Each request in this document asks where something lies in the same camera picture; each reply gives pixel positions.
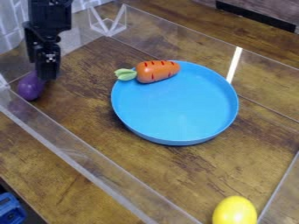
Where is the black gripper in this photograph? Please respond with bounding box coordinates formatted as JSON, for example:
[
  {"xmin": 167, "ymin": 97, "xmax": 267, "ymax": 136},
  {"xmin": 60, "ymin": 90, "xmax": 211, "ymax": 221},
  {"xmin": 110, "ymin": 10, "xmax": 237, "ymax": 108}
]
[{"xmin": 23, "ymin": 0, "xmax": 74, "ymax": 81}]

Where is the purple toy eggplant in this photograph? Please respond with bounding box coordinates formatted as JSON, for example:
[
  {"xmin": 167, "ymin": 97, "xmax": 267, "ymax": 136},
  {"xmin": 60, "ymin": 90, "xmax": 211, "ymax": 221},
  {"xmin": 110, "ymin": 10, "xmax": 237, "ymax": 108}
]
[{"xmin": 18, "ymin": 70, "xmax": 46, "ymax": 101}]

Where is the blue round tray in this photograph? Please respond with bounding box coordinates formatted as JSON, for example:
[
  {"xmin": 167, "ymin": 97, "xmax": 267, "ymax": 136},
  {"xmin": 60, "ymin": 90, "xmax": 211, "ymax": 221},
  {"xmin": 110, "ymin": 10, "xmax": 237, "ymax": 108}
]
[{"xmin": 111, "ymin": 61, "xmax": 239, "ymax": 146}]

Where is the white grid curtain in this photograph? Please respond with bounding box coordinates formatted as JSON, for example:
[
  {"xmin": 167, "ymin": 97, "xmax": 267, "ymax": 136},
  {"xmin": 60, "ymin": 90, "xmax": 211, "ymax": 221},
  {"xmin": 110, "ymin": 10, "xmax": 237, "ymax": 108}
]
[{"xmin": 0, "ymin": 0, "xmax": 114, "ymax": 54}]

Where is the orange toy carrot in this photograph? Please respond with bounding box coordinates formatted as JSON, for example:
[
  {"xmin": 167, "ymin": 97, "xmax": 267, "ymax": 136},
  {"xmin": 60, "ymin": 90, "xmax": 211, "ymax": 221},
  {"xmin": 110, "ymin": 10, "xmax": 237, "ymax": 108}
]
[{"xmin": 115, "ymin": 60, "xmax": 181, "ymax": 84}]

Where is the blue plastic object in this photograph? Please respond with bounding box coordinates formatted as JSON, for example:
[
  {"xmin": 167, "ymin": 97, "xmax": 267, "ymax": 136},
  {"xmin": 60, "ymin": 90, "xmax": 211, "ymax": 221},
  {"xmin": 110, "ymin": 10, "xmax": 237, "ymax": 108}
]
[{"xmin": 0, "ymin": 192, "xmax": 27, "ymax": 224}]

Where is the yellow toy lemon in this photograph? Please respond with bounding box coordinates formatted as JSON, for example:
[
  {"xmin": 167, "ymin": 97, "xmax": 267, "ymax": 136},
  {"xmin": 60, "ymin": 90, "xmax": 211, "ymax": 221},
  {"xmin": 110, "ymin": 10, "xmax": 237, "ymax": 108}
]
[{"xmin": 213, "ymin": 196, "xmax": 258, "ymax": 224}]

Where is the clear acrylic enclosure wall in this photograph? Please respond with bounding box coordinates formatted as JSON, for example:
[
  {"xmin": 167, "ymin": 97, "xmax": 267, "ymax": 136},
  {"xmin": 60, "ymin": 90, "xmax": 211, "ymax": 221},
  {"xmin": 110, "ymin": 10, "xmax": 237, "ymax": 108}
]
[{"xmin": 0, "ymin": 0, "xmax": 299, "ymax": 224}]

